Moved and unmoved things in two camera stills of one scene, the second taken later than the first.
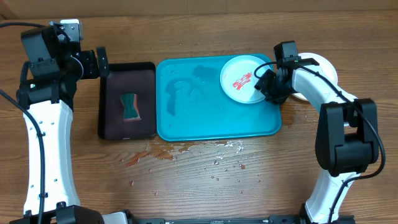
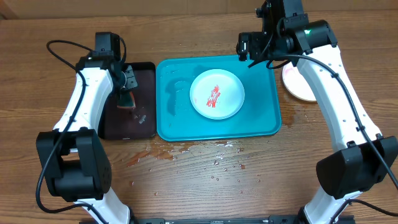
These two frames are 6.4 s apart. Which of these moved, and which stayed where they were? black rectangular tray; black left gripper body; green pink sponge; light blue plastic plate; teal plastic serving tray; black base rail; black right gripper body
Moved: green pink sponge; light blue plastic plate; black right gripper body; black left gripper body
Stayed: teal plastic serving tray; black rectangular tray; black base rail
